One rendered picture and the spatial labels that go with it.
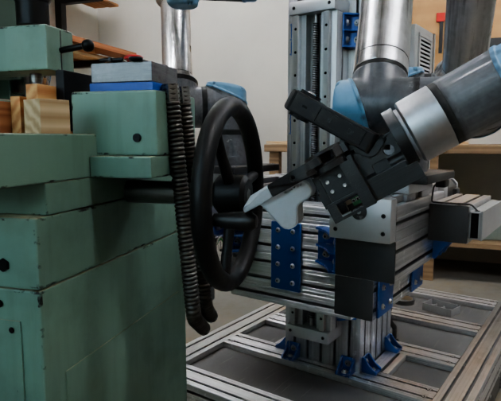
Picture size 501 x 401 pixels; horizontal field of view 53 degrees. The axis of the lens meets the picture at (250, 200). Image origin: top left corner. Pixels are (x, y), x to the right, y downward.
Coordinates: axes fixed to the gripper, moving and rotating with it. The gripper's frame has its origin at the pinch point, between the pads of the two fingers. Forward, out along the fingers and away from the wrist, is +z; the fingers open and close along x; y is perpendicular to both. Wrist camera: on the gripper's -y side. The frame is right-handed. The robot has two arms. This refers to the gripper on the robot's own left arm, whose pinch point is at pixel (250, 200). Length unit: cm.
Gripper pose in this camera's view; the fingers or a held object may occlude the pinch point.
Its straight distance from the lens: 63.0
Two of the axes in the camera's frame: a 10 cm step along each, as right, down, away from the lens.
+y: 4.8, 8.8, -0.3
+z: -8.3, 4.6, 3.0
